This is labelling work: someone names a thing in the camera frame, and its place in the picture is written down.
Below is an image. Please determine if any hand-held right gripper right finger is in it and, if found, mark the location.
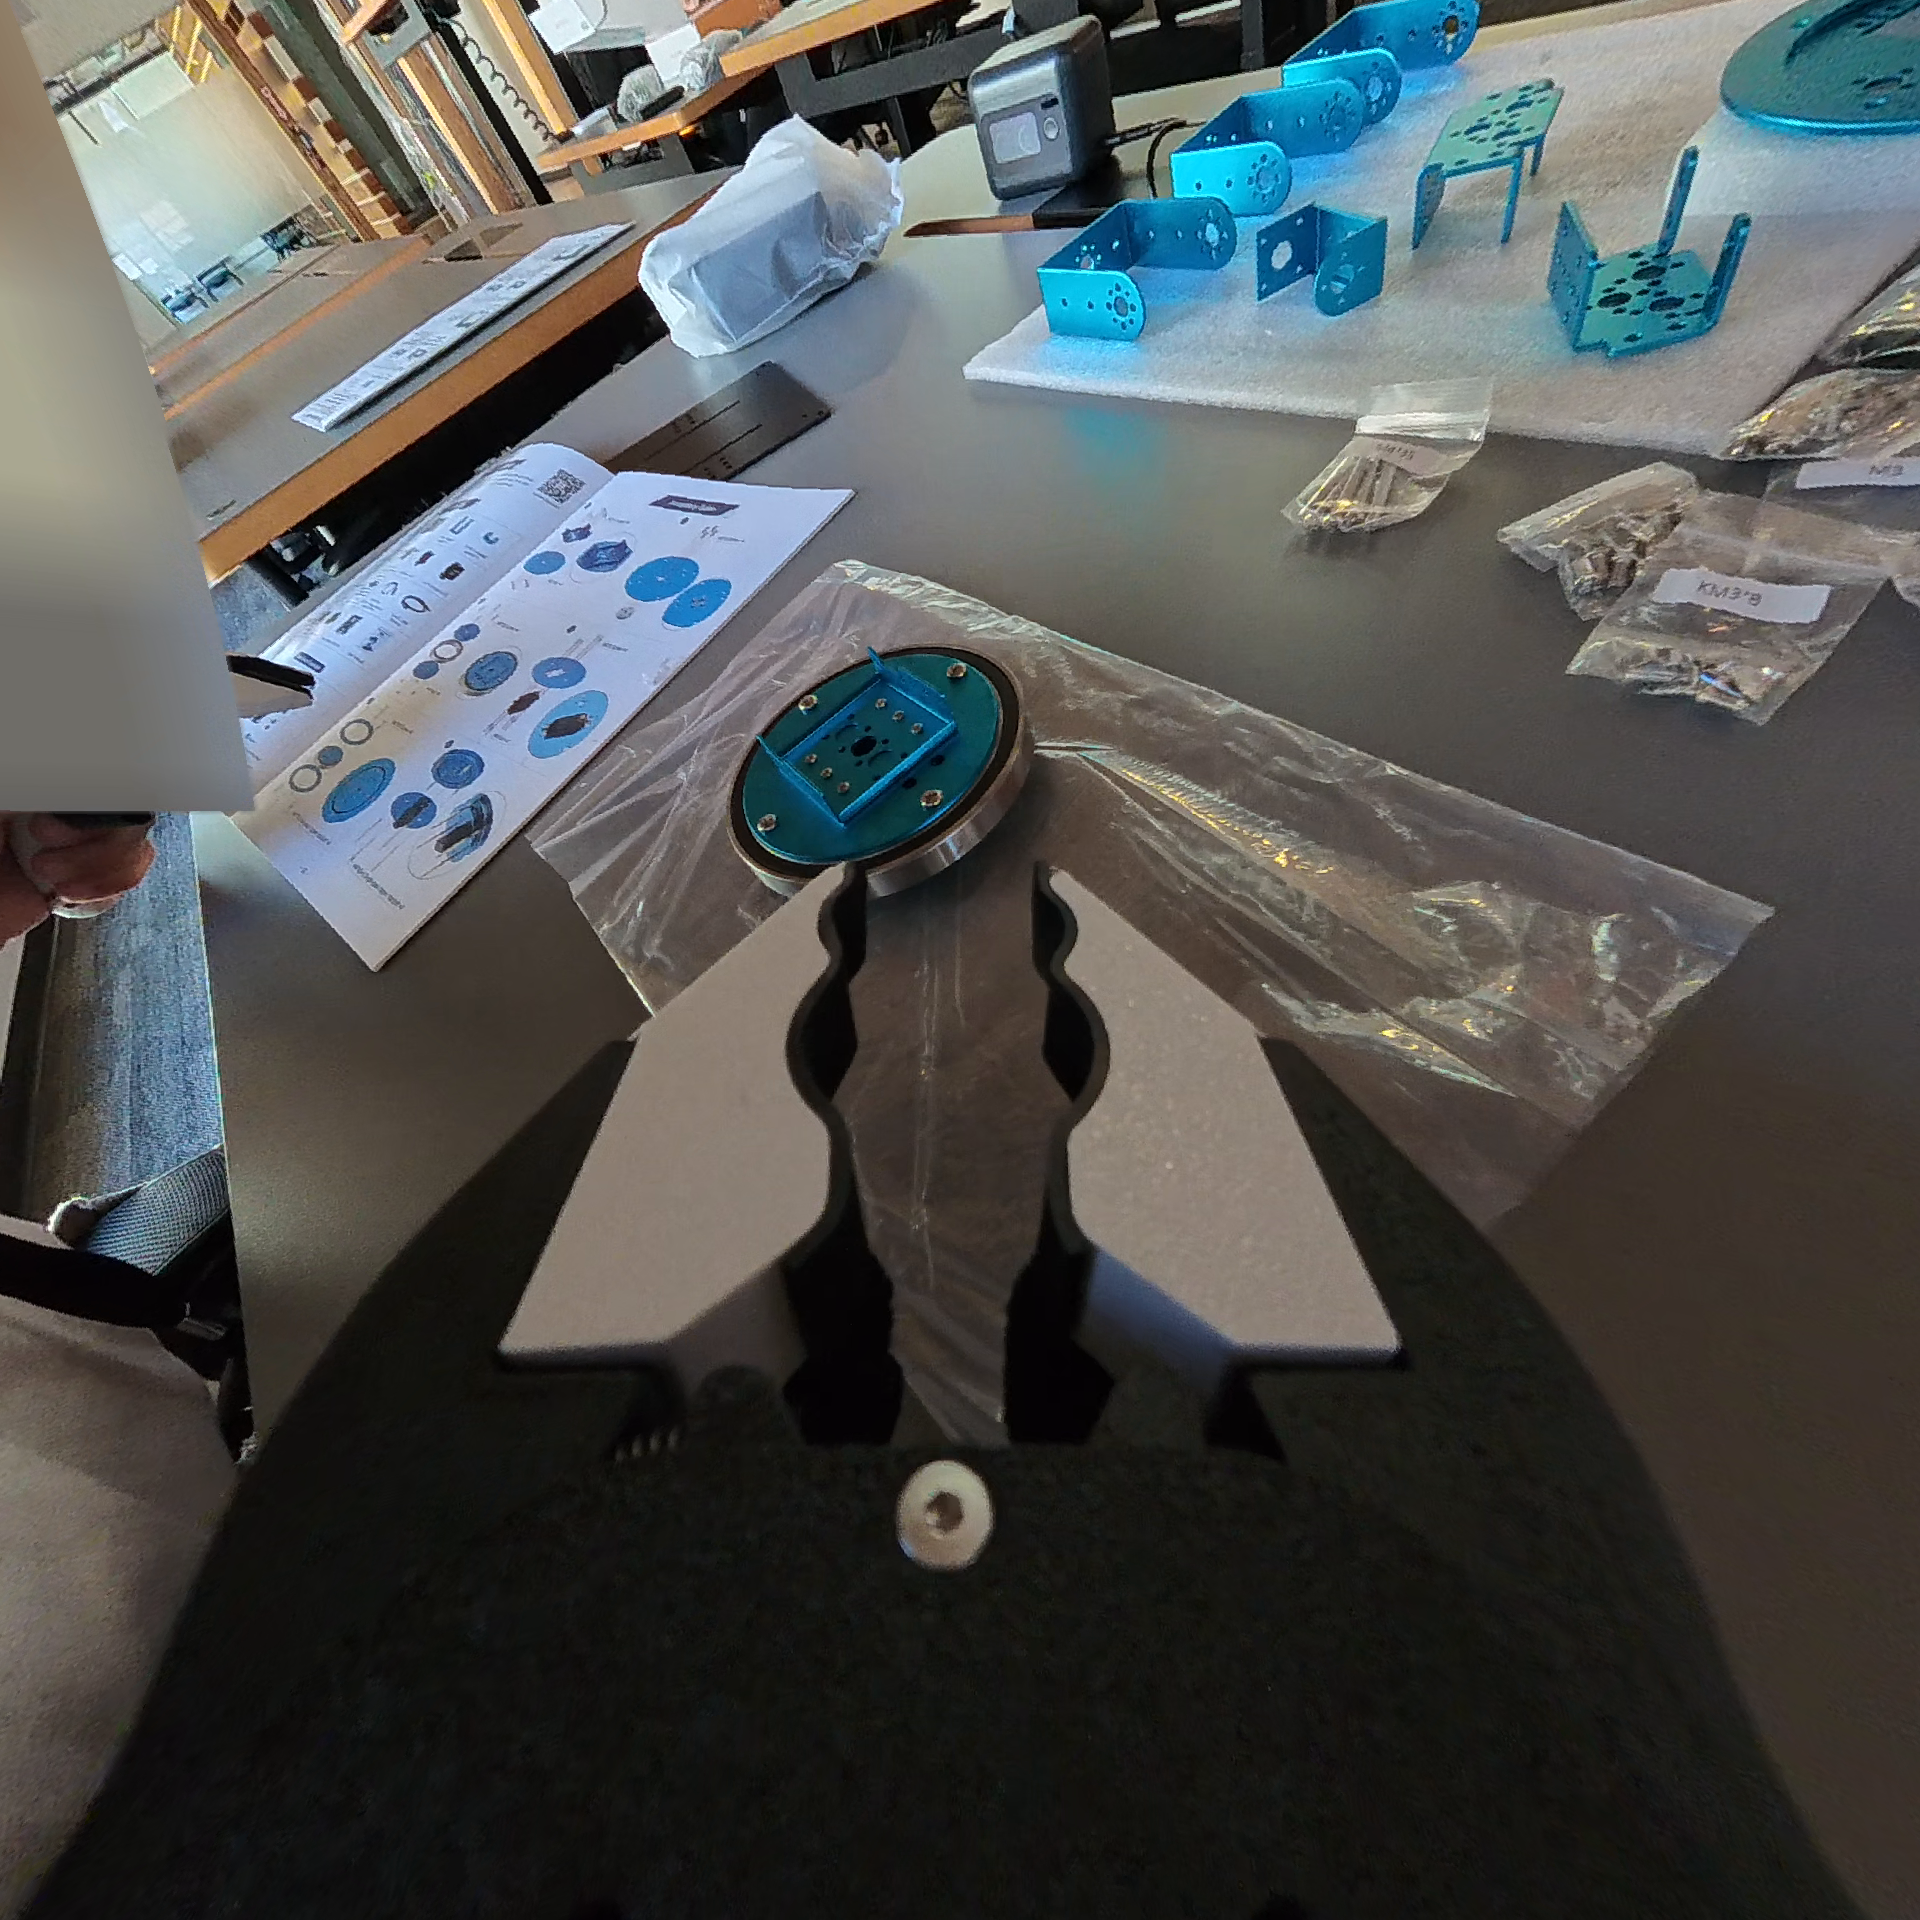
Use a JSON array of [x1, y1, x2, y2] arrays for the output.
[[998, 866, 1407, 1449]]

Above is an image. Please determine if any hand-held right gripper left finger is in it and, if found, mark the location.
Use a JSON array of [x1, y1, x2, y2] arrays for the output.
[[495, 866, 905, 1449]]

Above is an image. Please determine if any blue disc with bearing ring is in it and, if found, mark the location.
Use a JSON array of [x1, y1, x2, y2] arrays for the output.
[[727, 646, 1025, 899]]

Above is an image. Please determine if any blue metal ring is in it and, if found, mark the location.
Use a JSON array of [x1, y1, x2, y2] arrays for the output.
[[1721, 0, 1920, 129]]

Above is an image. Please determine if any grey desk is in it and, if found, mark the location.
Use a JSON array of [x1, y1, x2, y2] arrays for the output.
[[193, 61, 1920, 1920]]

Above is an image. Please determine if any person's left hand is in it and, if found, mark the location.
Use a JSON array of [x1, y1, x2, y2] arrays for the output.
[[0, 815, 154, 945]]

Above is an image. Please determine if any assembly instruction booklet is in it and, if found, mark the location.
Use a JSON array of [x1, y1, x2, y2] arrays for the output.
[[231, 441, 856, 974]]

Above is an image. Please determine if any clear plastic bag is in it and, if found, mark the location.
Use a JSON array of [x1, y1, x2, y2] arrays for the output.
[[528, 560, 1775, 1225]]

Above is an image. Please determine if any long wood-edged side table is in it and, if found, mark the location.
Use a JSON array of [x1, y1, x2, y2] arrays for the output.
[[141, 181, 736, 587]]

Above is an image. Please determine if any white printed paper strip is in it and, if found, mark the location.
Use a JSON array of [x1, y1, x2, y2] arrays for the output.
[[292, 222, 634, 435]]

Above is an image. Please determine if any grey mesh office chair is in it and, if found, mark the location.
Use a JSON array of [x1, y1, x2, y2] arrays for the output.
[[0, 1149, 249, 1443]]

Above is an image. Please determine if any black perforated plate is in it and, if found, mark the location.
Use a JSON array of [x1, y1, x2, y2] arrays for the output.
[[607, 359, 833, 480]]

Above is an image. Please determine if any white plastic bag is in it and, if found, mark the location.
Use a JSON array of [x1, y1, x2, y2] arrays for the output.
[[637, 117, 905, 359]]

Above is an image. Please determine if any pile of small hardware bags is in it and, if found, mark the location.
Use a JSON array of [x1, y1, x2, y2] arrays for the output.
[[1282, 263, 1920, 729]]

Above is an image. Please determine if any white foam sheet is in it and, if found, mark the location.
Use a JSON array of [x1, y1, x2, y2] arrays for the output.
[[962, 0, 1920, 461]]

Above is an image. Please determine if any row of long blue brackets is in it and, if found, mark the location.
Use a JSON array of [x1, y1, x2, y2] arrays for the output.
[[1038, 0, 1478, 346]]

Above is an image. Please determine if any blue metal bracket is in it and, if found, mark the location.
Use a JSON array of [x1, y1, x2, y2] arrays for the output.
[[1256, 202, 1390, 319], [1413, 79, 1560, 250], [1548, 143, 1753, 362]]

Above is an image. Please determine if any black camera device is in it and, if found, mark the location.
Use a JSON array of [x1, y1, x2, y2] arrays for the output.
[[967, 19, 1116, 205]]

